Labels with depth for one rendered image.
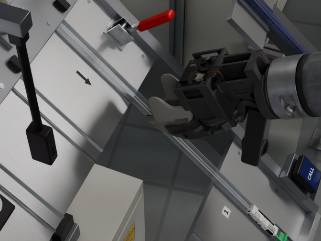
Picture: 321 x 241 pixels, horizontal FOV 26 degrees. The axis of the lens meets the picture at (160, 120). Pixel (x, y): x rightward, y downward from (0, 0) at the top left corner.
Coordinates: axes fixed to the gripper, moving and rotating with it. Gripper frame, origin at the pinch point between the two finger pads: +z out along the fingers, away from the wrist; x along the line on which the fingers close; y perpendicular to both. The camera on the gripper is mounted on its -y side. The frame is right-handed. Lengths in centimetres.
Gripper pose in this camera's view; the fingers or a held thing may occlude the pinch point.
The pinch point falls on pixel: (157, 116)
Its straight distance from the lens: 97.7
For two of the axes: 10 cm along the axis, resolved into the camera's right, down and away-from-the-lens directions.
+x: -3.9, 7.1, -5.8
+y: -4.9, -7.0, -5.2
